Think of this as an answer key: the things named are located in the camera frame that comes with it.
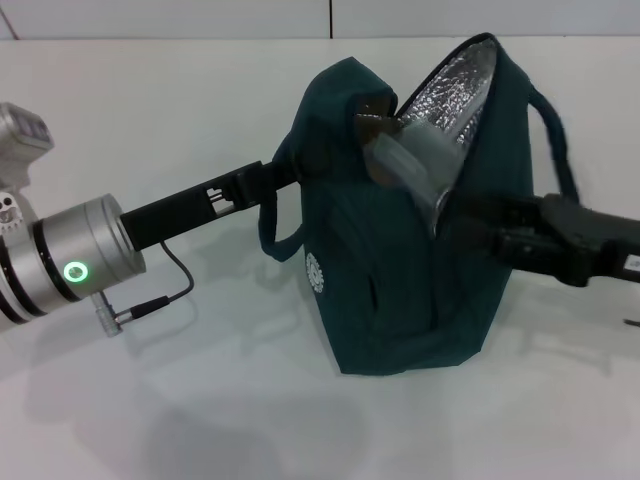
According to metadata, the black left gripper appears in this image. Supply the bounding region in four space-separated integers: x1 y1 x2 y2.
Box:
119 159 321 252

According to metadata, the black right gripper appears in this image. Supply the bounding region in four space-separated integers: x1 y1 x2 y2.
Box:
449 192 640 289

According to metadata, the clear food container blue seal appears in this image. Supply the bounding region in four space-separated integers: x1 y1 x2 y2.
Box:
362 130 466 211

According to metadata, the dark teal insulated lunch bag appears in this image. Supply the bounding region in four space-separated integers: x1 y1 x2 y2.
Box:
258 32 584 377

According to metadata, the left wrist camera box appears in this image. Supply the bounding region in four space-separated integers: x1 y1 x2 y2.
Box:
0 102 55 236

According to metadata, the thin grey diagonal cable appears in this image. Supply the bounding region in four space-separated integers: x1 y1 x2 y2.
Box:
0 7 19 41

